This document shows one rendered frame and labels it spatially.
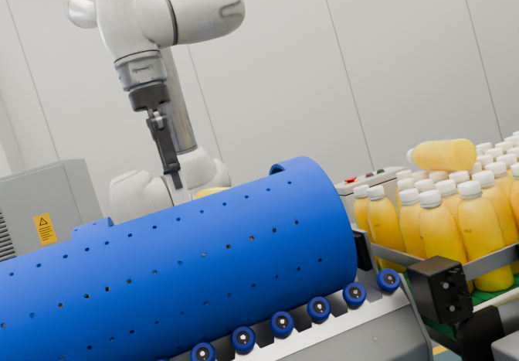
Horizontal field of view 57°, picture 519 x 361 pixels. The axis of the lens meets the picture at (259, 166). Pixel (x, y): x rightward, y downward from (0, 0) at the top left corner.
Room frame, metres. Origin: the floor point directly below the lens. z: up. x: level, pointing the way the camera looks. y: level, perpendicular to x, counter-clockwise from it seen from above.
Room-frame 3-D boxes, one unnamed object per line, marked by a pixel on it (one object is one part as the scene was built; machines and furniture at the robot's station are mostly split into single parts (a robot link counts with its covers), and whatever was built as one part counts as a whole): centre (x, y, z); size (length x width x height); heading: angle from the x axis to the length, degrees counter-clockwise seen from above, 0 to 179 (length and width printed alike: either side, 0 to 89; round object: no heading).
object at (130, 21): (0.93, 0.15, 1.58); 0.13 x 0.11 x 0.16; 112
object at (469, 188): (0.89, -0.37, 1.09); 0.04 x 0.04 x 0.02
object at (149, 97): (0.93, 0.16, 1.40); 0.08 x 0.07 x 0.09; 14
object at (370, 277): (1.00, -0.15, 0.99); 0.10 x 0.02 x 0.12; 14
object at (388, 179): (1.33, -0.28, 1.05); 0.20 x 0.10 x 0.10; 104
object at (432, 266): (0.82, -0.24, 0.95); 0.10 x 0.07 x 0.10; 14
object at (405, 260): (1.02, -0.23, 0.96); 0.40 x 0.01 x 0.03; 14
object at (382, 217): (1.12, -0.24, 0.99); 0.07 x 0.07 x 0.19
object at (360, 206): (1.19, -0.23, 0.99); 0.07 x 0.07 x 0.19
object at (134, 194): (1.52, 0.40, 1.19); 0.18 x 0.16 x 0.22; 111
